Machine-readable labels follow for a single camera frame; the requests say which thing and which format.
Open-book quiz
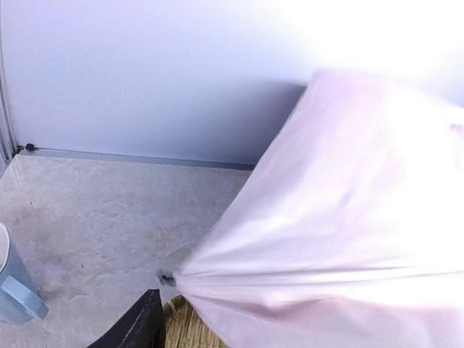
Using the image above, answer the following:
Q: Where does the light blue mug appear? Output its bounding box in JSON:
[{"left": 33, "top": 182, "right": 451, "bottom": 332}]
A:
[{"left": 0, "top": 224, "right": 49, "bottom": 324}]

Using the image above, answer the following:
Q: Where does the aluminium left back post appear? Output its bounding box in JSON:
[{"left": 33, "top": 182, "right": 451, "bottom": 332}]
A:
[{"left": 0, "top": 21, "right": 19, "bottom": 171}]

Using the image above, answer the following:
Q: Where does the pink and black umbrella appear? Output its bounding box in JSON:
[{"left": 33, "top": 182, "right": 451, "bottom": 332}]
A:
[{"left": 157, "top": 70, "right": 463, "bottom": 347}]

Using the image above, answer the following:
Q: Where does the woven bamboo tray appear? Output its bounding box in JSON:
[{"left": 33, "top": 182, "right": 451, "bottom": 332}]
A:
[{"left": 163, "top": 295, "right": 226, "bottom": 348}]

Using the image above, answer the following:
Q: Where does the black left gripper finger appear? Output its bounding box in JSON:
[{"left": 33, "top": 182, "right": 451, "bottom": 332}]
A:
[{"left": 88, "top": 289, "right": 166, "bottom": 348}]

